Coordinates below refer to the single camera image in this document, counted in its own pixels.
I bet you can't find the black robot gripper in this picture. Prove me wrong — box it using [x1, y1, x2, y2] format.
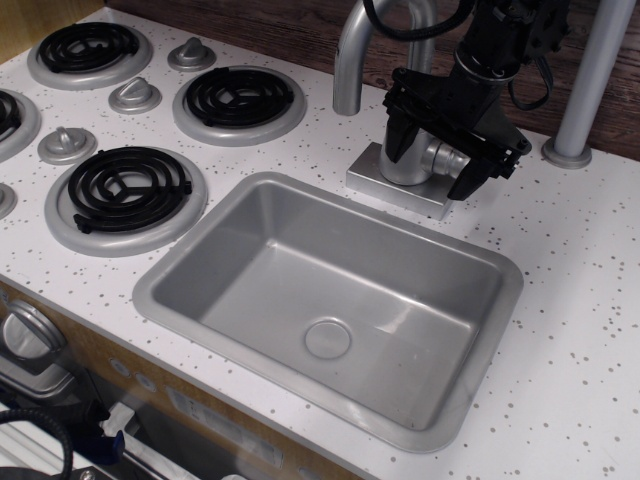
[383, 47, 531, 200]

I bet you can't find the back left stove burner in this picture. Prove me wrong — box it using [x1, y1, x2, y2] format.
[27, 22, 153, 91]

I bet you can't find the blue clamp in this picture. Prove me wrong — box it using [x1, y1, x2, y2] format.
[72, 400, 125, 465]

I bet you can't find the left edge stove burner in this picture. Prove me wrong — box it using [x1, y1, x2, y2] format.
[1, 90, 41, 162]

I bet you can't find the silver vertical pole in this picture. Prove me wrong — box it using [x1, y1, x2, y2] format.
[542, 1, 635, 170]

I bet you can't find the silver faucet lever handle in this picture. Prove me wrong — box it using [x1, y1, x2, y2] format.
[421, 139, 470, 178]

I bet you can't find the silver knob at edge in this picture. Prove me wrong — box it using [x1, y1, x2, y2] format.
[0, 183, 17, 219]

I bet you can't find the back right stove burner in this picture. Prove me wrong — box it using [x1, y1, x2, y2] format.
[172, 66, 306, 147]

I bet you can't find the front right stove burner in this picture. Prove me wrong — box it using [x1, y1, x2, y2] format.
[45, 147, 208, 257]

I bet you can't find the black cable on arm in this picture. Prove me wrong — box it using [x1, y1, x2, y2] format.
[362, 0, 475, 42]

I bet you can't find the silver curved faucet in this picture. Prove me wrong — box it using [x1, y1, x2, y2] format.
[332, 0, 455, 221]

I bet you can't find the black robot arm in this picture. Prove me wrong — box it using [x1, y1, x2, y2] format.
[376, 1, 569, 200]

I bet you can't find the grey toy sink basin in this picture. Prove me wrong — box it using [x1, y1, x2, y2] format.
[133, 172, 524, 453]

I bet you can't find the silver knob middle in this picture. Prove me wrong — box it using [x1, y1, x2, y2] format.
[108, 77, 162, 115]

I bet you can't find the black cable lower left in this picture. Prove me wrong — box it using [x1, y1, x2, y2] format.
[0, 407, 74, 476]

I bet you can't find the silver oven dial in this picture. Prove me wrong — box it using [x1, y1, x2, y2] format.
[1, 300, 66, 374]

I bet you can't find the silver knob lower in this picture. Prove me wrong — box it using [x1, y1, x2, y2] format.
[37, 127, 97, 165]

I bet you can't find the silver knob top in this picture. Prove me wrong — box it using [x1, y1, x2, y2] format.
[167, 37, 216, 72]

